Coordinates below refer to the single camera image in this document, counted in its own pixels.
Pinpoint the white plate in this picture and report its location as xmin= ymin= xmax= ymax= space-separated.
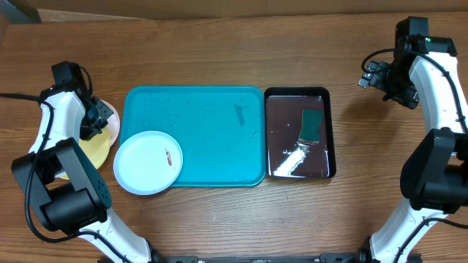
xmin=102 ymin=100 xmax=121 ymax=145

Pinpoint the yellow-green plate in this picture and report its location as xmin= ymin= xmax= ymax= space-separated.
xmin=58 ymin=127 xmax=113 ymax=180

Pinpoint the light blue plate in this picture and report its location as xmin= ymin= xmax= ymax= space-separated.
xmin=113 ymin=131 xmax=184 ymax=195

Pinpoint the green sponge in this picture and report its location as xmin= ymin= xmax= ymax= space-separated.
xmin=299 ymin=109 xmax=323 ymax=143

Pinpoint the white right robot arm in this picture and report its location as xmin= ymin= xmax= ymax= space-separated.
xmin=355 ymin=34 xmax=467 ymax=262

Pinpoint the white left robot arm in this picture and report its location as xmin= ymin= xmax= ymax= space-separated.
xmin=11 ymin=87 xmax=165 ymax=262

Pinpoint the blue plastic tray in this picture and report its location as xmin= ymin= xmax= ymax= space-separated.
xmin=120 ymin=85 xmax=266 ymax=187

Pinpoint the black water tray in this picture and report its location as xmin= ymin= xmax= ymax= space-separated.
xmin=264 ymin=87 xmax=336 ymax=180

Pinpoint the cardboard backdrop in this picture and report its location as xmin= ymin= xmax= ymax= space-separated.
xmin=1 ymin=0 xmax=467 ymax=23

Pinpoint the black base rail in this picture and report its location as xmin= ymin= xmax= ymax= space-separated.
xmin=98 ymin=252 xmax=421 ymax=263

